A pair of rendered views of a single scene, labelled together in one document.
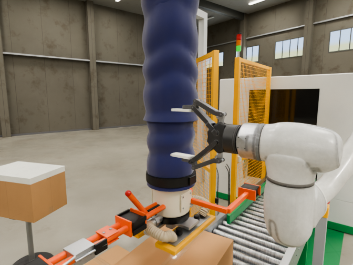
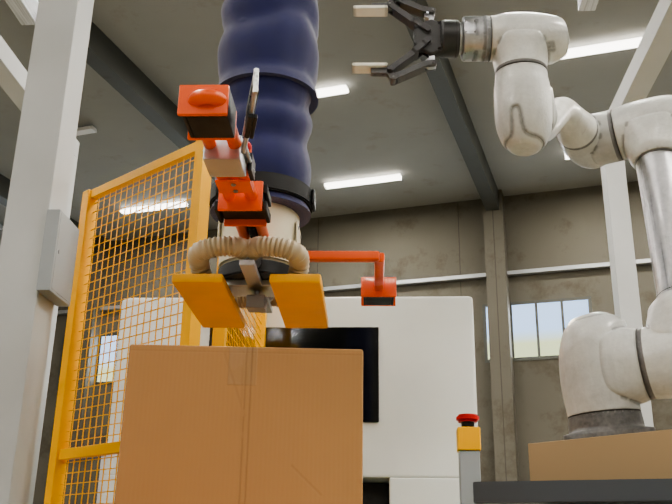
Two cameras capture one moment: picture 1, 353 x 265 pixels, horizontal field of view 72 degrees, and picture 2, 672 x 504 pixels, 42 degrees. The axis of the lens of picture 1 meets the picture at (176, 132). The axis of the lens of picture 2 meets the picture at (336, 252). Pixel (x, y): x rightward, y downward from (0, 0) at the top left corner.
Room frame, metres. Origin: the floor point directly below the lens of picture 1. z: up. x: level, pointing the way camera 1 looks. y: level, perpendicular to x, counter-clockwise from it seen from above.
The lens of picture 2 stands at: (-0.51, 0.86, 0.58)
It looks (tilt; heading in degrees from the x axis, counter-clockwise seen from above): 20 degrees up; 327
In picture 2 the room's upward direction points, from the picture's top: 1 degrees clockwise
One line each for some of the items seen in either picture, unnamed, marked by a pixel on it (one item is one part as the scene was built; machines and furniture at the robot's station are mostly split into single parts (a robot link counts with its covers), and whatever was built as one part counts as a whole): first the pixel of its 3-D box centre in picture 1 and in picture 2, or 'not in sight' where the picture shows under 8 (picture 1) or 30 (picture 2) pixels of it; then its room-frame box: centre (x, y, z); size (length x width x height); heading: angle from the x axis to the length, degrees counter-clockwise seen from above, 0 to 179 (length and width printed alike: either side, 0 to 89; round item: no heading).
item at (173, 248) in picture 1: (188, 226); (301, 296); (1.00, -0.05, 1.13); 0.34 x 0.10 x 0.05; 144
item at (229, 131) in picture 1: (224, 138); (436, 39); (0.63, -0.13, 1.59); 0.09 x 0.07 x 0.08; 54
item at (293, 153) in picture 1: (300, 152); (528, 44); (0.53, -0.27, 1.58); 0.16 x 0.11 x 0.13; 54
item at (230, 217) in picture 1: (255, 191); not in sight; (2.72, -0.92, 0.60); 1.60 x 0.11 x 0.09; 143
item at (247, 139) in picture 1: (251, 141); (473, 38); (0.59, -0.19, 1.59); 0.09 x 0.06 x 0.09; 144
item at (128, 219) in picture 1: (131, 221); (243, 204); (0.86, 0.17, 1.23); 0.10 x 0.08 x 0.06; 54
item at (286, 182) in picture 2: (171, 175); (262, 200); (1.06, 0.02, 1.35); 0.23 x 0.23 x 0.04
